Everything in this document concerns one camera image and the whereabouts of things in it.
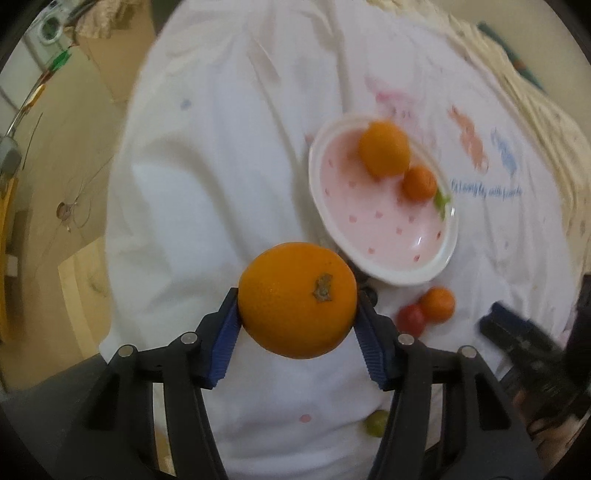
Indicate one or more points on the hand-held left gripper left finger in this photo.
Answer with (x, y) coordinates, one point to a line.
(226, 341)

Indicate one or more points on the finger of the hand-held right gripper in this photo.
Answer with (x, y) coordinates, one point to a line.
(508, 323)

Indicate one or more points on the white plate with pink dots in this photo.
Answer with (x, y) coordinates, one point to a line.
(369, 230)

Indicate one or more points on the small orange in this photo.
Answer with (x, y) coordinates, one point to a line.
(437, 303)
(419, 183)

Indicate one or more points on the small green fruit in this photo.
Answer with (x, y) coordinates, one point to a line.
(375, 423)

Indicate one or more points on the white printed blanket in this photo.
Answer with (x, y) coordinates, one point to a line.
(207, 184)

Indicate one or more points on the red tomato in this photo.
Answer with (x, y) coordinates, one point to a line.
(410, 319)

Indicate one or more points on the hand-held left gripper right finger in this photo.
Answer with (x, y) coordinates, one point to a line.
(369, 350)

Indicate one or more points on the large orange with stem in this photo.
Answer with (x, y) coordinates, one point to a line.
(291, 304)

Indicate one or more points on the white washing machine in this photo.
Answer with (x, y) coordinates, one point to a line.
(50, 25)

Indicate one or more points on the cream knitted blanket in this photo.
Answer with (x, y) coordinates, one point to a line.
(545, 115)

